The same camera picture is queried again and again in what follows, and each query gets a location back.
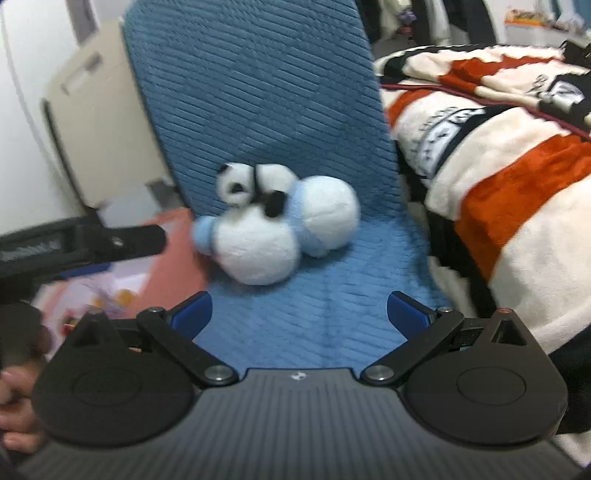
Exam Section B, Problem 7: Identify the person's left hand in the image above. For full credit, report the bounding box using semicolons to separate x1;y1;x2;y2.
0;323;52;455

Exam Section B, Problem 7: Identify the small panda plush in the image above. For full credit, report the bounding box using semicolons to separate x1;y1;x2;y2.
217;162;298;217

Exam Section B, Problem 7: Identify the striped fleece blanket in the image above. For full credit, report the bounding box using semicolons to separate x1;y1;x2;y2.
373;44;591;476

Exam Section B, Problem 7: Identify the row of hanging clothes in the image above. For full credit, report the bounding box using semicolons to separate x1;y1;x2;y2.
355;0;497;44

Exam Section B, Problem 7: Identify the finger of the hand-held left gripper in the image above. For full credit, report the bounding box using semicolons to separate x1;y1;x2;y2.
92;224;167;261

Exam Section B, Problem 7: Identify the pink cardboard box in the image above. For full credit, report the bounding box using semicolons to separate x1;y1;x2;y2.
30;208;211;337

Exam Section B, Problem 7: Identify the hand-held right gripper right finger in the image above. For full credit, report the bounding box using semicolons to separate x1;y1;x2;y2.
360;292;529;386

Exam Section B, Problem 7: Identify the white and blue plush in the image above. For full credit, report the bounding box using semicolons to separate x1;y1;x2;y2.
191;175;362;286

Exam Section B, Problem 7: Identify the blue textured mat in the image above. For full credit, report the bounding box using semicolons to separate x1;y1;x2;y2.
121;0;455;370

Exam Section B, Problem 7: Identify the cream folding chair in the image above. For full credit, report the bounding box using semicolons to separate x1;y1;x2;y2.
41;18;178;210

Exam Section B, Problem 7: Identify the white cabinet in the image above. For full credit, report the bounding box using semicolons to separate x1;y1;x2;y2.
0;9;88;236

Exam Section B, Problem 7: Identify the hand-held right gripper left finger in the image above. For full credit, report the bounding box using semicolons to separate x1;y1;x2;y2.
65;291;238;387

